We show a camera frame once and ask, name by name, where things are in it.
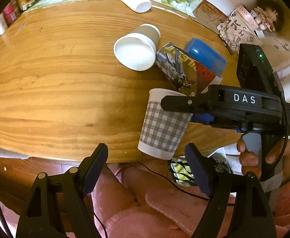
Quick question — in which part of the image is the right hand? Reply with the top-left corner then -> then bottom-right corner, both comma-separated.
236,138 -> 290,186

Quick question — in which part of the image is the brown haired doll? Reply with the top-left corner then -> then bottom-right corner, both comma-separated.
250,0 -> 284,33

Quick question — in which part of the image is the blue plastic cup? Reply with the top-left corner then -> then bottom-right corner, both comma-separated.
184,38 -> 226,76

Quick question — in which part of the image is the pink can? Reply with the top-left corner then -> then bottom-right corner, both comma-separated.
2,0 -> 20,26

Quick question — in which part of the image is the olive brown paper cup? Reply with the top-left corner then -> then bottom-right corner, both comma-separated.
113,24 -> 161,71

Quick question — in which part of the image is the white plastic cup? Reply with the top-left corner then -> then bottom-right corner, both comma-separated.
121,0 -> 152,13

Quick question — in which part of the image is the small white bottle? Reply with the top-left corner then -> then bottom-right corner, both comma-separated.
0,13 -> 8,36

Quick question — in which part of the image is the grey checkered paper cup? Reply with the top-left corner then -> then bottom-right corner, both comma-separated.
137,88 -> 192,160

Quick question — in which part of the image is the black pen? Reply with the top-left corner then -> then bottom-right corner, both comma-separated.
218,34 -> 234,55

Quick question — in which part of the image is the colourful printed paper cup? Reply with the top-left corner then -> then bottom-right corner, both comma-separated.
155,42 -> 223,97

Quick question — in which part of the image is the pink box under doll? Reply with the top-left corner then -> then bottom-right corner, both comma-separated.
236,5 -> 259,31

